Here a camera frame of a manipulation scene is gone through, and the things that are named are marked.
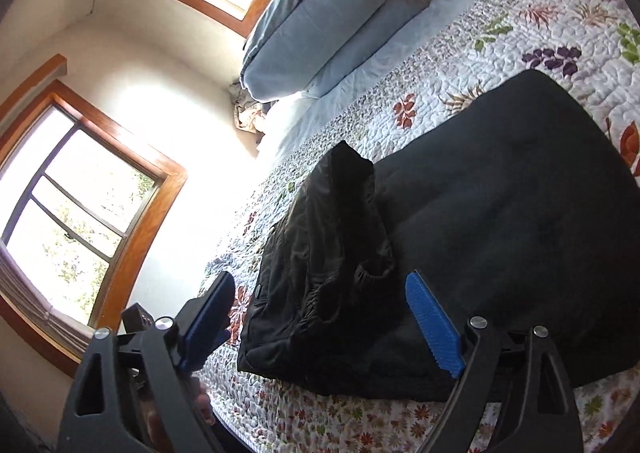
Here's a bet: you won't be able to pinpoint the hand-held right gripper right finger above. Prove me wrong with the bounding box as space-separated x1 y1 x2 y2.
404 270 586 453

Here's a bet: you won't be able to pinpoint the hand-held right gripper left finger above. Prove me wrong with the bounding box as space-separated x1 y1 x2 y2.
57 270 237 453

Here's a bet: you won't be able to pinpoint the black pants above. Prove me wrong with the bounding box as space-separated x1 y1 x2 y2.
237 69 640 404

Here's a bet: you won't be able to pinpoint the person's left hand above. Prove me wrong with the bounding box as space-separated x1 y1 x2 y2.
191 374 217 427

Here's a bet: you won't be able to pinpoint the wooden framed side window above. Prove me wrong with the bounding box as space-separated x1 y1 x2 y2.
0 56 188 379

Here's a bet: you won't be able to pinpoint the striped curtain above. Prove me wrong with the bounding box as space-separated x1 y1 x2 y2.
0 245 98 359

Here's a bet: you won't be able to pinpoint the beige crumpled clothes pile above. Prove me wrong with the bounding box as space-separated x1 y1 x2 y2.
229 80 273 134

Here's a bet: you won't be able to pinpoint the light blue pillows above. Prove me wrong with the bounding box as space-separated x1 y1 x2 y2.
240 0 431 101

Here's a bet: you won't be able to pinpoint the floral quilted bed cover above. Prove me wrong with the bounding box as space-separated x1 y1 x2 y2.
192 0 640 453

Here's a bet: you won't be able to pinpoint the bed with light blue sheet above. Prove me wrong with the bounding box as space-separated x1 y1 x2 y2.
192 0 640 453

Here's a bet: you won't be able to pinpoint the light blue pillow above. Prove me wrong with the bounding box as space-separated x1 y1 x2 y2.
250 0 376 49

